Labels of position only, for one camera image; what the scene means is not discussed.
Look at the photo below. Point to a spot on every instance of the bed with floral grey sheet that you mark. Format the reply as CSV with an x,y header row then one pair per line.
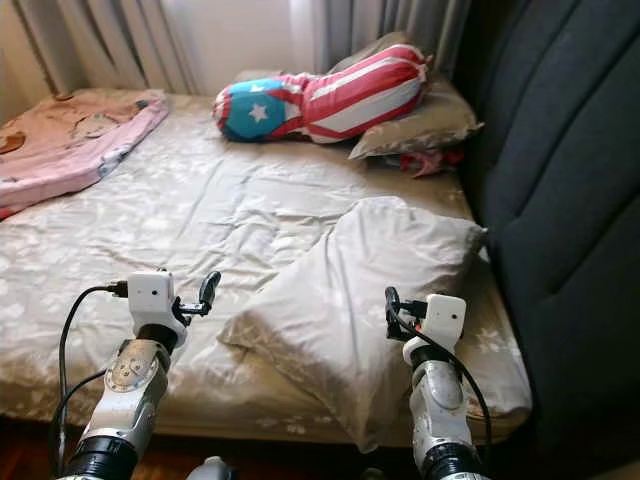
x,y
210,220

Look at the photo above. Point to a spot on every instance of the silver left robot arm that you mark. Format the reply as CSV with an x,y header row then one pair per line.
x,y
130,385

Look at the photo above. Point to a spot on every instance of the grey robot leg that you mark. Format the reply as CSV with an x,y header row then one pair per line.
x,y
210,470

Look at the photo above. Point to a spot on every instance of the Captain America bolster pillow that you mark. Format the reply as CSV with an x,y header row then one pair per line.
x,y
360,95

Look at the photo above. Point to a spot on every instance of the small taupe pillow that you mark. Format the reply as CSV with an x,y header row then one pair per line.
x,y
430,128

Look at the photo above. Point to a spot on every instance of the large floral grey pillow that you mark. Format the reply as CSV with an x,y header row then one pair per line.
x,y
350,300

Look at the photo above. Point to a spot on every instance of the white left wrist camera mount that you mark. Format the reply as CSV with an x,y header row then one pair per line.
x,y
150,295

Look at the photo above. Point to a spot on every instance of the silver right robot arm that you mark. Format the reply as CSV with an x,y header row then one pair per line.
x,y
440,400

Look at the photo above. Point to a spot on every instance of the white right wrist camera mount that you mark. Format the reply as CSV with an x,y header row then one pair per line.
x,y
445,315

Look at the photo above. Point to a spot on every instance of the pink cartoon print blanket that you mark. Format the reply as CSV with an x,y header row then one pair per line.
x,y
80,150

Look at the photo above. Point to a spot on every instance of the red crumpled cloth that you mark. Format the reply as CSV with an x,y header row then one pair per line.
x,y
428,162

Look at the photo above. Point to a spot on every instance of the grey pleated curtain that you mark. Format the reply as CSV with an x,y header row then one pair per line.
x,y
390,20
110,45

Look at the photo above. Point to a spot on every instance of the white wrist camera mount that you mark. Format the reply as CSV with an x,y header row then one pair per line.
x,y
150,295
445,315

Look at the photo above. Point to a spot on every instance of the black padded chair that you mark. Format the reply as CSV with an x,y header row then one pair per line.
x,y
560,200

